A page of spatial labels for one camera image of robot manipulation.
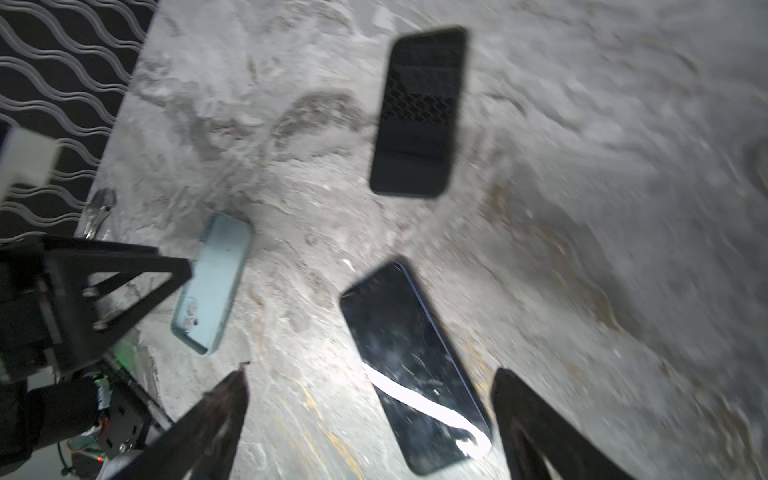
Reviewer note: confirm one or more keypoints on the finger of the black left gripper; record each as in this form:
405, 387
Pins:
114, 300

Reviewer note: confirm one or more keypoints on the white smartphone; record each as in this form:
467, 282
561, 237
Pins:
414, 146

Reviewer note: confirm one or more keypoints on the dark blue smartphone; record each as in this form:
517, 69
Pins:
430, 405

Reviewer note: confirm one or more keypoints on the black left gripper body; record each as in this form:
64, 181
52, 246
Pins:
31, 337

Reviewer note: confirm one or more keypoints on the light blue phone case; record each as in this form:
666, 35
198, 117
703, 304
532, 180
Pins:
206, 299

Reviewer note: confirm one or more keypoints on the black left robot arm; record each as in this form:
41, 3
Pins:
45, 408

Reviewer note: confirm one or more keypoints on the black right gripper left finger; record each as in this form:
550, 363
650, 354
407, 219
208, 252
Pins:
203, 443

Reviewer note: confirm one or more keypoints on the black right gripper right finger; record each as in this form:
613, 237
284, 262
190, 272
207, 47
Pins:
535, 437

